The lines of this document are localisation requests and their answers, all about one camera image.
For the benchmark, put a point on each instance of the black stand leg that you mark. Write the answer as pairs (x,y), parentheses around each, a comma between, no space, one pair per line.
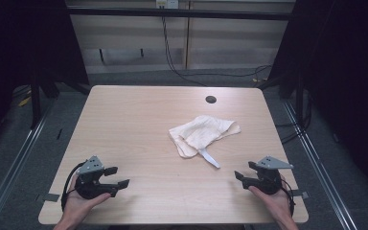
(35,102)

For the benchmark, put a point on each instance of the metal floor rail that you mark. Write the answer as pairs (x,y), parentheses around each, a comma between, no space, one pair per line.
(319,166)
(12,166)

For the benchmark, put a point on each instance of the white wall socket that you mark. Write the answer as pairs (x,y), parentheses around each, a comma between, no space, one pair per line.
(167,4)

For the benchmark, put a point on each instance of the person's left hand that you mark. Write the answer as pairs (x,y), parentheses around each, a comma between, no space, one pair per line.
(78,204)

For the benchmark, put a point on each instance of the grey tape strip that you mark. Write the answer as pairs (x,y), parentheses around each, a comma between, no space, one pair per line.
(300,194)
(51,197)

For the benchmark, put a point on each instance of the yellow floor item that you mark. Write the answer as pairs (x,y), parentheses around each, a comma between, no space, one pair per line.
(24,101)

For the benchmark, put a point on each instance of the cream cloth with red print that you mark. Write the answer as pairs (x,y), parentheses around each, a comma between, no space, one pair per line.
(201,134)

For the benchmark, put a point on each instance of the person's right hand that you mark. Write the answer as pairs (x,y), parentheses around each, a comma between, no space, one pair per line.
(276,204)

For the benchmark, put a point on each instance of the black curtain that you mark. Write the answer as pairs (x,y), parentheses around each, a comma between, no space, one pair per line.
(19,48)
(348,80)

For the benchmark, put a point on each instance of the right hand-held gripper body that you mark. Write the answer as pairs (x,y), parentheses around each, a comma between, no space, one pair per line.
(268,179)

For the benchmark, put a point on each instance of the black horizontal metal bar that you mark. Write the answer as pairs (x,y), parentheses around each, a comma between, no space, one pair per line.
(179,13)

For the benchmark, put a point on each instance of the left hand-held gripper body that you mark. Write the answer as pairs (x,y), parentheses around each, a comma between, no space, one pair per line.
(89,179)

